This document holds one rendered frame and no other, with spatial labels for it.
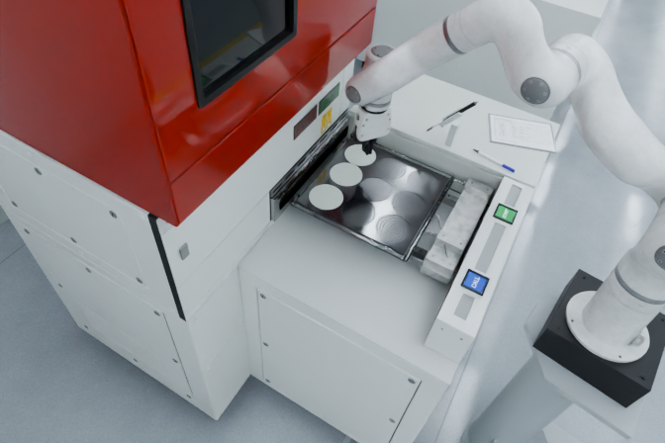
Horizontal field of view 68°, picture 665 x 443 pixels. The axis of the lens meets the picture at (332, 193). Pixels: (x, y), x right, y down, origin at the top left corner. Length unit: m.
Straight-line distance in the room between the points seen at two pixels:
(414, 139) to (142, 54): 1.03
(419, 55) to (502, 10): 0.22
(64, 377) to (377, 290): 1.38
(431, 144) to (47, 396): 1.70
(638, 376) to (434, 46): 0.86
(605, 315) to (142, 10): 1.11
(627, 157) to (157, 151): 0.83
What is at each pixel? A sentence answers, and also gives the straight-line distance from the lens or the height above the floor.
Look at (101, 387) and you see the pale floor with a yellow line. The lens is 2.23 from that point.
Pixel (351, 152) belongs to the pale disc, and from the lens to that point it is 1.58.
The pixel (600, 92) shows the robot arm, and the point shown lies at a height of 1.44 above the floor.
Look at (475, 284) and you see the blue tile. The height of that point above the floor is 0.96.
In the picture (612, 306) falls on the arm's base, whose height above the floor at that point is 1.04.
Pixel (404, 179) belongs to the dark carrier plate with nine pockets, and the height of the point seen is 0.90.
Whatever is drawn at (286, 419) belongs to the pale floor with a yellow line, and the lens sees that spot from 2.06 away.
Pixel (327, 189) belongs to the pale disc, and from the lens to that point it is 1.46.
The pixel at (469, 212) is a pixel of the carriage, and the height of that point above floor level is 0.88.
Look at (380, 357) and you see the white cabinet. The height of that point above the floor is 0.76.
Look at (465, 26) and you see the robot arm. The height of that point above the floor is 1.48.
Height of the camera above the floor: 1.96
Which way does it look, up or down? 47 degrees down
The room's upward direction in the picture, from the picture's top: 6 degrees clockwise
